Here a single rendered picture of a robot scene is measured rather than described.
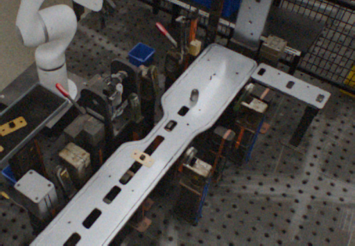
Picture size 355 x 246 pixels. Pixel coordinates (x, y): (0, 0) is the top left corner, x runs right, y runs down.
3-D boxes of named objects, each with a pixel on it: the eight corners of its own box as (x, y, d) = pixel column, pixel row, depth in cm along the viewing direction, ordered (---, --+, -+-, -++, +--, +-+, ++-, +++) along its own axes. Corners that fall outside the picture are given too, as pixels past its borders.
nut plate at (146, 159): (156, 161, 142) (156, 159, 141) (149, 168, 141) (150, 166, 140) (135, 148, 145) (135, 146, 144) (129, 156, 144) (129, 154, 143)
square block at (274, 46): (257, 110, 194) (280, 51, 166) (242, 102, 197) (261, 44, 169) (265, 100, 198) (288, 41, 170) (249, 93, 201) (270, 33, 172)
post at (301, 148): (303, 154, 180) (328, 111, 156) (279, 142, 184) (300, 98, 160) (308, 145, 183) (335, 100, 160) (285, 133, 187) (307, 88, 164)
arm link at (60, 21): (31, 58, 175) (21, 9, 156) (71, 43, 181) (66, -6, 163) (44, 75, 169) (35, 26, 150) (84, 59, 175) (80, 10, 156)
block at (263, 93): (252, 147, 182) (269, 105, 159) (229, 136, 186) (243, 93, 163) (261, 134, 186) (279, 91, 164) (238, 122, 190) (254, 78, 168)
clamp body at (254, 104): (243, 171, 175) (264, 118, 147) (217, 157, 179) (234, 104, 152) (252, 156, 179) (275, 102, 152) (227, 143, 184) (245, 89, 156)
